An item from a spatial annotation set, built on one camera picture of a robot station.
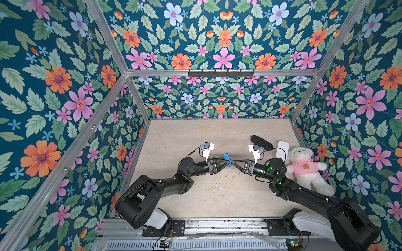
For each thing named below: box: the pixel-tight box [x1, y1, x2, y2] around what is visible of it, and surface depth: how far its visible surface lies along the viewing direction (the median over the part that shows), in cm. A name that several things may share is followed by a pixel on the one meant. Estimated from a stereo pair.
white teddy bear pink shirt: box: [285, 146, 335, 198], surface depth 87 cm
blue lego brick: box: [223, 152, 233, 168], surface depth 71 cm
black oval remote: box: [250, 134, 274, 152], surface depth 106 cm
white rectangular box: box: [275, 140, 290, 163], surface depth 100 cm
